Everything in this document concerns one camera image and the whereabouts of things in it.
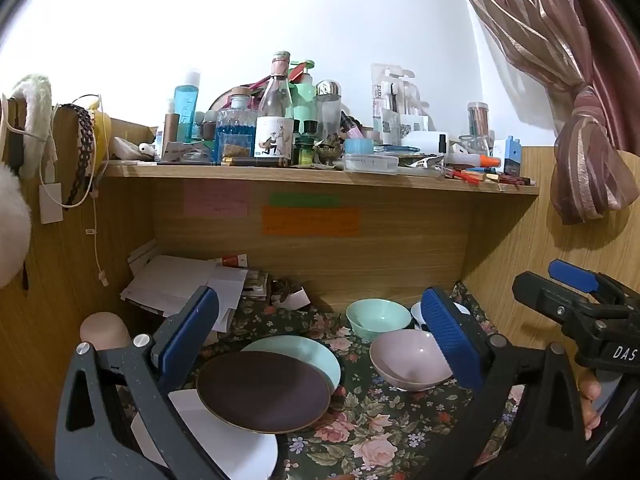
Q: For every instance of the green sticky note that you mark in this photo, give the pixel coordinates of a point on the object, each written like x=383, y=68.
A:
x=305, y=199

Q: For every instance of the light teal bowl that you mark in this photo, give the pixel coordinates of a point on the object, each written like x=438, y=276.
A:
x=375, y=315

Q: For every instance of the white paper tag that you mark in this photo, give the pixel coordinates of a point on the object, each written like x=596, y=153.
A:
x=51, y=204

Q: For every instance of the white cardboard box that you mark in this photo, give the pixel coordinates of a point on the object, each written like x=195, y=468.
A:
x=422, y=142

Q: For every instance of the dark brown plate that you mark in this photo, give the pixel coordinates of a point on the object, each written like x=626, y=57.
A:
x=260, y=390

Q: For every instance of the blue round container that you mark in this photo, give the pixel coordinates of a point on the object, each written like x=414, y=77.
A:
x=359, y=146

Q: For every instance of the small green jar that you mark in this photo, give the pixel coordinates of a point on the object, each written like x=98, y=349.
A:
x=304, y=152

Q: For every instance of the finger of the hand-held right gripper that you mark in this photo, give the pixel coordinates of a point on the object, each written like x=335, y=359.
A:
x=575, y=275
x=542, y=295

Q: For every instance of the white fluffy ball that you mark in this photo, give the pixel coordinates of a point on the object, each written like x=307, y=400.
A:
x=11, y=225

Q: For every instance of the beige mug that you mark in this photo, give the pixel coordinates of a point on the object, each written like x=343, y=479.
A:
x=102, y=329

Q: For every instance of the person's right hand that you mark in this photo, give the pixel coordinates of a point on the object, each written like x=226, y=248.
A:
x=589, y=400

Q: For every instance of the white plate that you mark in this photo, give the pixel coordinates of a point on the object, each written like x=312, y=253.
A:
x=250, y=452

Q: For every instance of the brown bottle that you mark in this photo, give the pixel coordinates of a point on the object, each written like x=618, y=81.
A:
x=170, y=129

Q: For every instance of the square bottle with blue liquid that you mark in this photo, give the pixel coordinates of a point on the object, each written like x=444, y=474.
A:
x=235, y=130

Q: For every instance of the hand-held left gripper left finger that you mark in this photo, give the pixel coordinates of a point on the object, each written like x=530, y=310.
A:
x=192, y=332

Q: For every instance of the pink tube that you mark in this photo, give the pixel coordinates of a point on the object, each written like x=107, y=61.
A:
x=353, y=129

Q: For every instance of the orange sticky note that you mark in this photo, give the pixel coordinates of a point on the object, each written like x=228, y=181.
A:
x=310, y=221

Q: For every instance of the tall blue bottle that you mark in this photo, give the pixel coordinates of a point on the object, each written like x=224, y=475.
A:
x=186, y=110

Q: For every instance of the toothbrush package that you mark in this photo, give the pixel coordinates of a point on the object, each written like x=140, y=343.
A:
x=392, y=90

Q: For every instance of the small white paper box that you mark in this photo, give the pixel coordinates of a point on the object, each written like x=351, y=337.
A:
x=295, y=300

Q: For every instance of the black lace headband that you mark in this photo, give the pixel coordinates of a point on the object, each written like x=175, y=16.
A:
x=85, y=150

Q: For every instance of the nail polish bottle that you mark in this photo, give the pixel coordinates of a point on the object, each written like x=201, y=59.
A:
x=442, y=144

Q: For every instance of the clear wine bottle with label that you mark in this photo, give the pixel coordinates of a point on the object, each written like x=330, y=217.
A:
x=274, y=125

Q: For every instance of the white bowl with black spots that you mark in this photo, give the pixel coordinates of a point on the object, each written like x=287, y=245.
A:
x=417, y=312

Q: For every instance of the small glass jar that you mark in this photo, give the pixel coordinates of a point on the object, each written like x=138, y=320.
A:
x=473, y=146

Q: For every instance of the clear bottle with silver cap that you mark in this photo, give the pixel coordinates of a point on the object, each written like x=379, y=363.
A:
x=328, y=115

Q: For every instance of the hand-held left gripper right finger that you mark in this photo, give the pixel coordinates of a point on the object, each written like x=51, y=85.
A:
x=450, y=340

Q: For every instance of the pink bowl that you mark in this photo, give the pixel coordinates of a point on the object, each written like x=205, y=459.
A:
x=405, y=360

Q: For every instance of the clear tube of sticks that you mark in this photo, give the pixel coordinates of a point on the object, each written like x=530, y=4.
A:
x=477, y=119

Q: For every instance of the red and white small box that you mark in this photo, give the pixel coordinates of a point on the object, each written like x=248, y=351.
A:
x=235, y=260

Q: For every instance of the blue and white box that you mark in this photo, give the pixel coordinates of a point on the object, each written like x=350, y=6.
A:
x=507, y=157

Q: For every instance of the orange marker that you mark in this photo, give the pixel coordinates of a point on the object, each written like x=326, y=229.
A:
x=489, y=161

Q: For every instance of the light teal plate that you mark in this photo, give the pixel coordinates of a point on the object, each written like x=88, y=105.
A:
x=312, y=355

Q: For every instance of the yellow headband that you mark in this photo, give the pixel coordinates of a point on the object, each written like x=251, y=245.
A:
x=102, y=130

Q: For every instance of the green pump bottle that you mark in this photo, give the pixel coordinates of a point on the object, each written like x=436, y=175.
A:
x=304, y=105

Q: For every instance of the floral tablecloth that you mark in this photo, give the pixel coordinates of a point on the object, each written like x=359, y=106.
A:
x=380, y=425

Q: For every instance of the white fluffy headband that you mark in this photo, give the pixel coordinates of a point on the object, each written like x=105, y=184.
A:
x=35, y=110

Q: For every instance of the clear plastic box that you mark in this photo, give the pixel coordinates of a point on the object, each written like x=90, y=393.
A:
x=370, y=163

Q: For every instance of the stack of white papers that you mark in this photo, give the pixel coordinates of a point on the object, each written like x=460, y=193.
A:
x=170, y=280

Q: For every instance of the pink sticky note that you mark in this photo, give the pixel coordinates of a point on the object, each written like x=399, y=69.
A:
x=215, y=199

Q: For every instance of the row of lipsticks and pens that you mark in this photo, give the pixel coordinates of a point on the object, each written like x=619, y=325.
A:
x=480, y=177

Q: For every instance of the pink striped curtain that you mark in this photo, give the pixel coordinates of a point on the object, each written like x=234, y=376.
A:
x=590, y=160

